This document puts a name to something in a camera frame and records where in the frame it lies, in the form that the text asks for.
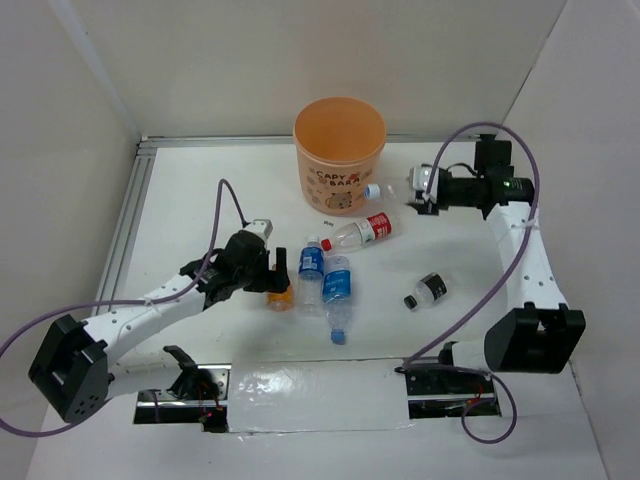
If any orange juice bottle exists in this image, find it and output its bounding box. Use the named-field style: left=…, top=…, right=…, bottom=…
left=266, top=285, right=294, bottom=312

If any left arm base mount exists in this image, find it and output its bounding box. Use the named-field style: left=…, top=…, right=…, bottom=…
left=133, top=364, right=231, bottom=433

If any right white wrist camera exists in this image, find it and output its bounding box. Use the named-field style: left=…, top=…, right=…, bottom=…
left=408, top=164, right=442, bottom=203

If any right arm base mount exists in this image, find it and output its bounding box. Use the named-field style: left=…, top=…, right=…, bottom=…
left=402, top=364, right=501, bottom=420

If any small black-label bottle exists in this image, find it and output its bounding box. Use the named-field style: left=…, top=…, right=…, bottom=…
left=403, top=272, right=448, bottom=311

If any red-label clear bottle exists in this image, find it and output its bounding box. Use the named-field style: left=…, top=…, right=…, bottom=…
left=320, top=210, right=403, bottom=254

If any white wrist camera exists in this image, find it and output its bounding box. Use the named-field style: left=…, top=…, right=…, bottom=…
left=408, top=164, right=442, bottom=203
left=244, top=219, right=273, bottom=243

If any blue-label bottle white cap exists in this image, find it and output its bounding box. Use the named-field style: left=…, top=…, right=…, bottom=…
left=297, top=235, right=324, bottom=317

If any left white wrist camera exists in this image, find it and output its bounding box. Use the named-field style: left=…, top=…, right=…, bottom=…
left=244, top=219, right=273, bottom=243

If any aluminium frame rail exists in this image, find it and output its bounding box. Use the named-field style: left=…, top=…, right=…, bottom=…
left=94, top=134, right=496, bottom=306

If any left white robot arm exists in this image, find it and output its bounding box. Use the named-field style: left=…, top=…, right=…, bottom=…
left=28, top=219, right=290, bottom=424

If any orange capybara plastic bin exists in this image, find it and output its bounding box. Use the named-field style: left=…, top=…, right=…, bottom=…
left=293, top=97, right=386, bottom=215

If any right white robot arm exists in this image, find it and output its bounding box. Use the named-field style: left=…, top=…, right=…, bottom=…
left=402, top=137, right=586, bottom=392

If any clear crushed plastic bottle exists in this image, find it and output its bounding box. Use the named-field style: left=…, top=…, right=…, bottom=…
left=364, top=180, right=415, bottom=208

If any blue-label bottle blue cap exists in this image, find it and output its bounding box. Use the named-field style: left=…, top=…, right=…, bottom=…
left=322, top=255, right=353, bottom=345

